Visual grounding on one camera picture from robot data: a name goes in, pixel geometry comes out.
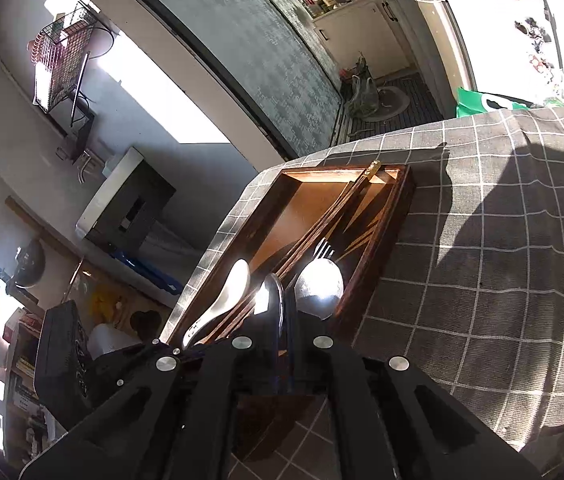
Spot cluttered bookshelf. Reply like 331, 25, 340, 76
0, 310, 70, 466

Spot black white box appliance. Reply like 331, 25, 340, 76
77, 147, 177, 256

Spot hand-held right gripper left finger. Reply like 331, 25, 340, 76
22, 310, 279, 480

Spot brown wooden chopstick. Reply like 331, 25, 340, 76
202, 180, 357, 346
287, 160, 383, 281
274, 167, 375, 286
212, 185, 363, 343

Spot brown wooden tray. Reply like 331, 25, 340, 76
159, 162, 417, 463

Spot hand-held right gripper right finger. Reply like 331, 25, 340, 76
286, 299, 543, 480

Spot grey checked tablecloth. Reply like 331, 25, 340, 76
162, 107, 564, 480

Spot grey patterned sliding door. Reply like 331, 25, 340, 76
107, 0, 345, 161

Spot black wire rack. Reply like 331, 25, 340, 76
27, 1, 113, 117

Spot black cable on refrigerator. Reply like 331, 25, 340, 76
542, 0, 564, 72

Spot dark metal fork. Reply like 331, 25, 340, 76
309, 239, 337, 263

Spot white refrigerator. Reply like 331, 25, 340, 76
412, 0, 564, 113

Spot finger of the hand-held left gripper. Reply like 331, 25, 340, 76
89, 337, 185, 402

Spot translucent plastic bag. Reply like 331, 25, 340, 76
342, 52, 381, 121

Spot white kitchen cabinet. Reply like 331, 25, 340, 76
312, 0, 445, 111

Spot green bag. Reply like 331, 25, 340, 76
456, 86, 535, 120

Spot white ceramic spoon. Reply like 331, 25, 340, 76
182, 258, 251, 348

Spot dark round object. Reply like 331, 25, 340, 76
13, 239, 46, 289

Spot blue plastic object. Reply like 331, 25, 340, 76
109, 250, 183, 297

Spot white rounded object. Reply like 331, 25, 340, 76
87, 322, 139, 361

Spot dark striped floor mat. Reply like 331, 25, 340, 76
352, 72, 443, 136

